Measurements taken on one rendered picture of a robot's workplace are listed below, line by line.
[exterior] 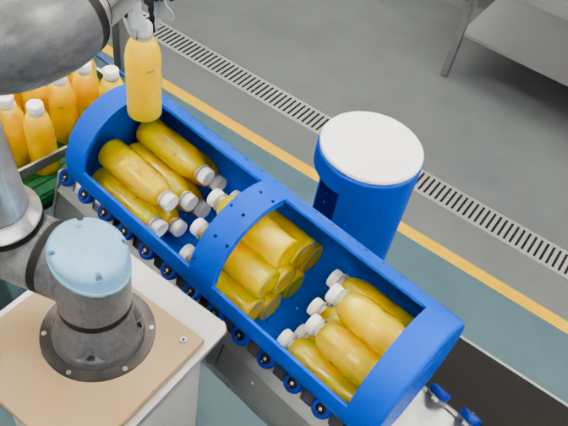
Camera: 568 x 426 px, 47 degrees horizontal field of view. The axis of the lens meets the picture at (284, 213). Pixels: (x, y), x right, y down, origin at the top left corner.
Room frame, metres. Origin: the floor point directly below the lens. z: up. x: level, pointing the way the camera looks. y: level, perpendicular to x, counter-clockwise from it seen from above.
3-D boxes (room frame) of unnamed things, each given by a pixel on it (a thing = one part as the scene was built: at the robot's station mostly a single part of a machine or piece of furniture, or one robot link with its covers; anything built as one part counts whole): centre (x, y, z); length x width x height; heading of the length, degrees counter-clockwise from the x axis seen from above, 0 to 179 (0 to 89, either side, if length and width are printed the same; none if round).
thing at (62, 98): (1.26, 0.62, 1.00); 0.07 x 0.07 x 0.19
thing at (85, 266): (0.56, 0.27, 1.33); 0.13 x 0.12 x 0.14; 79
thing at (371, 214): (1.32, -0.19, 0.59); 0.28 x 0.28 x 0.88
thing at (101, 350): (0.56, 0.27, 1.21); 0.15 x 0.15 x 0.10
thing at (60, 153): (1.19, 0.54, 0.96); 0.40 x 0.01 x 0.03; 146
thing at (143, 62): (1.03, 0.33, 1.34); 0.07 x 0.07 x 0.19
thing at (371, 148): (1.32, -0.19, 1.03); 0.28 x 0.28 x 0.01
